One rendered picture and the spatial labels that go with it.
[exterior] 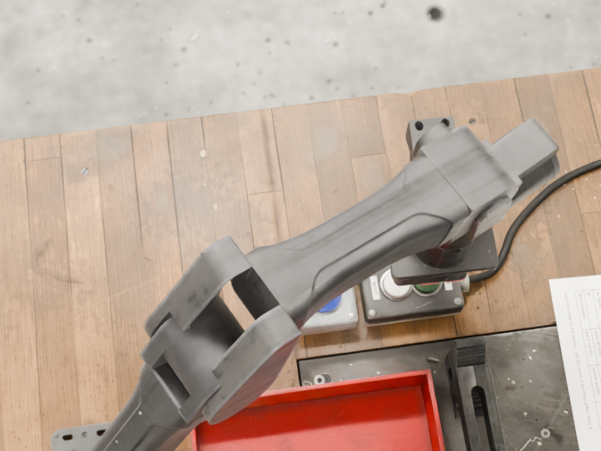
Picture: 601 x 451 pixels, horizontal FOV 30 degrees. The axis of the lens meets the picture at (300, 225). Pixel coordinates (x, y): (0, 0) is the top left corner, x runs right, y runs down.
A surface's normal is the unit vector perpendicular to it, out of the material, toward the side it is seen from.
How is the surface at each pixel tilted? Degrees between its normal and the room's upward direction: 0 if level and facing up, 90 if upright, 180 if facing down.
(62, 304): 0
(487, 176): 16
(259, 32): 0
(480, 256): 0
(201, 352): 11
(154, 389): 54
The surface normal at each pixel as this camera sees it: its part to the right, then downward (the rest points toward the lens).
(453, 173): 0.22, -0.47
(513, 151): 0.00, -0.33
